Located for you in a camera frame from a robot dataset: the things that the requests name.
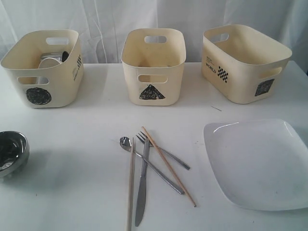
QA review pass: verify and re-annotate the wooden chopstick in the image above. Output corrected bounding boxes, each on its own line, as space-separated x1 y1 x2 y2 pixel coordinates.
141 126 197 207
126 138 135 231

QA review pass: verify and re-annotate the steel spoon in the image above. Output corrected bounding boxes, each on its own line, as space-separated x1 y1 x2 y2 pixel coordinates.
119 137 185 194

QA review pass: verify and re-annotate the steel table knife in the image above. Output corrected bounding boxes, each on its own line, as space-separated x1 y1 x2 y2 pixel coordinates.
134 139 150 227

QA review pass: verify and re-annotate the stainless steel bowl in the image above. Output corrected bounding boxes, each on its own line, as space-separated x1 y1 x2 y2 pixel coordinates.
0 131 30 181

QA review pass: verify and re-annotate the steel mug with handle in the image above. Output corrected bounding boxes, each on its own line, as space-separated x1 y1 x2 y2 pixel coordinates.
61 51 69 62

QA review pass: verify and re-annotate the cream bin with triangle mark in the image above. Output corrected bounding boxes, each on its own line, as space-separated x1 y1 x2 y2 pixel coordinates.
121 28 186 106

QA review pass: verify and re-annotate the cream bin with circle mark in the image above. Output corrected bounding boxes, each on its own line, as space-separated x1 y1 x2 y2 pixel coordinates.
0 29 84 108

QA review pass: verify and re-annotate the cream bin with square mark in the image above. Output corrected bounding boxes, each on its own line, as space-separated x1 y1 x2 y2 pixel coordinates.
202 25 292 104

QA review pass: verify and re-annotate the white backdrop curtain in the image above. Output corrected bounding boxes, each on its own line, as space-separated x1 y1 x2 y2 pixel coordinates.
0 0 308 65

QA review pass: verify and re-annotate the white square plate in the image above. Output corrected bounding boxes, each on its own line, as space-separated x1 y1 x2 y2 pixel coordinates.
203 119 308 211

